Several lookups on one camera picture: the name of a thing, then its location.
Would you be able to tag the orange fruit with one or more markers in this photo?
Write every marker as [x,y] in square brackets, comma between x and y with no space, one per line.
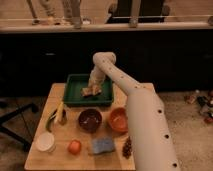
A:
[74,147]

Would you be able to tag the green plastic tray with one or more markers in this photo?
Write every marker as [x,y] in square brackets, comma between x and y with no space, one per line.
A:
[73,97]

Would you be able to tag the yellow banana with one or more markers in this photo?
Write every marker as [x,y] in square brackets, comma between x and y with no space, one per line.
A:
[59,113]

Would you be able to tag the bottles on floor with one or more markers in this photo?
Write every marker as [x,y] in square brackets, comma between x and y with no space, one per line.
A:
[205,103]

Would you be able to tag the orange bowl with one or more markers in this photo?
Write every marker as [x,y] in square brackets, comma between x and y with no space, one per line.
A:
[117,120]

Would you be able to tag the dark maroon bowl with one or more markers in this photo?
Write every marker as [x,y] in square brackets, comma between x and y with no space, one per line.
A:
[90,120]

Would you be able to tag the blue sponge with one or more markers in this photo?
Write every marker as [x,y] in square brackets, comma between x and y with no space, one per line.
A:
[103,145]

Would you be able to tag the black office chair base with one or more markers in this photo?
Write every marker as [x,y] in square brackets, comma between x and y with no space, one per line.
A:
[14,125]

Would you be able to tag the black chair background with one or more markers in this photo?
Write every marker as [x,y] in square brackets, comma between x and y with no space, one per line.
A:
[150,11]

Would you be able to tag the dark grape bunch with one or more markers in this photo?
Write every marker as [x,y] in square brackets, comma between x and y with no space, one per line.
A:
[127,149]

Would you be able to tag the white cup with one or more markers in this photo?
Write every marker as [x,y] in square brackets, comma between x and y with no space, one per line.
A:
[45,142]

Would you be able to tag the beige wrapped gripper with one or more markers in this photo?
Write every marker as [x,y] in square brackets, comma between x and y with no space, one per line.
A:
[97,77]

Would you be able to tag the white perforated robot arm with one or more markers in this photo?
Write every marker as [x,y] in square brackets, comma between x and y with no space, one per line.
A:
[152,145]

